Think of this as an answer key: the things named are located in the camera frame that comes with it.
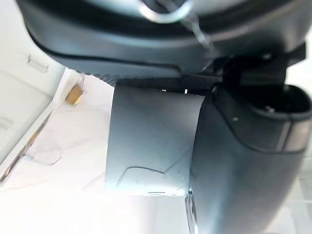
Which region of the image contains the silver cabinet handle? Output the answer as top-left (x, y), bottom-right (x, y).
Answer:
top-left (27, 54), bottom-right (50, 73)

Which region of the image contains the small brown cardboard box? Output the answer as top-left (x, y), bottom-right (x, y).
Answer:
top-left (64, 84), bottom-right (84, 106)

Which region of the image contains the white cabinet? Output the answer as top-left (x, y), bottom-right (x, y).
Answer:
top-left (0, 0), bottom-right (67, 187)

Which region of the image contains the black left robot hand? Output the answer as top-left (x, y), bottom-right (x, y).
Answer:
top-left (14, 0), bottom-right (312, 234)

